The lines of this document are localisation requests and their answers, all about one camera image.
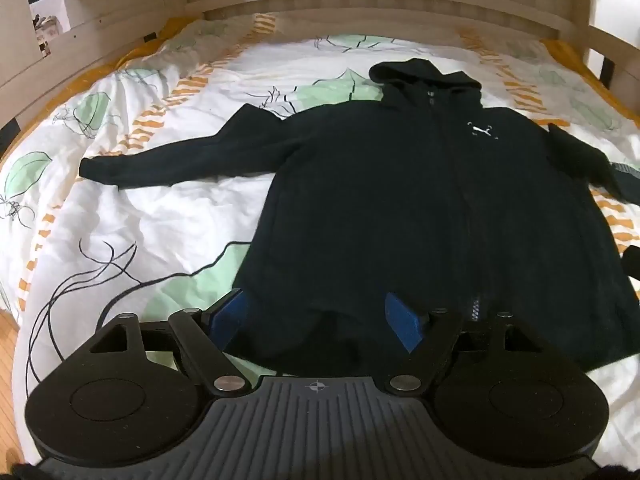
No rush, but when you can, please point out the light wooden bed frame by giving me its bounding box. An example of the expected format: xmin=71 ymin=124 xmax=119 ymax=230
xmin=0 ymin=0 xmax=640 ymax=133

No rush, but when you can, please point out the black hooded zip jacket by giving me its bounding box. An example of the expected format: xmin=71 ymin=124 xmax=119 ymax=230
xmin=79 ymin=58 xmax=640 ymax=377

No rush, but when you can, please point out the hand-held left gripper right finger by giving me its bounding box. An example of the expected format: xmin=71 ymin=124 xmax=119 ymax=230
xmin=383 ymin=290 xmax=540 ymax=396

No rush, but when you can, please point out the white leaf-print duvet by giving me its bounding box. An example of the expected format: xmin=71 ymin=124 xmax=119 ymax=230
xmin=0 ymin=10 xmax=640 ymax=463

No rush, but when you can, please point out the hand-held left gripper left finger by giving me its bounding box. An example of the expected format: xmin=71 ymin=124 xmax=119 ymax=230
xmin=91 ymin=289 xmax=252 ymax=397

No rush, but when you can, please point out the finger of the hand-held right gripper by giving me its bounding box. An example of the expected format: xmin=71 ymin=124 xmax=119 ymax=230
xmin=621 ymin=243 xmax=640 ymax=282

